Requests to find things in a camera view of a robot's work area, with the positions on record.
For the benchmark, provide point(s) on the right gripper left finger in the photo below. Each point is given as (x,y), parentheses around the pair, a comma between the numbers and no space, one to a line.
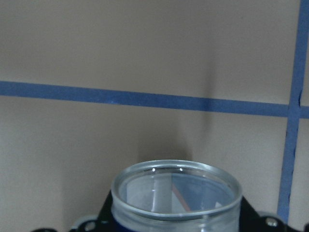
(103,222)

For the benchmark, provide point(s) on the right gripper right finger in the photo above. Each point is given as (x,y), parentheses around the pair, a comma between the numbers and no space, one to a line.
(251,221)

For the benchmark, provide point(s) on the clear tennis ball can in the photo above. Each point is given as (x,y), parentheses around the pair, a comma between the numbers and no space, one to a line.
(175,196)

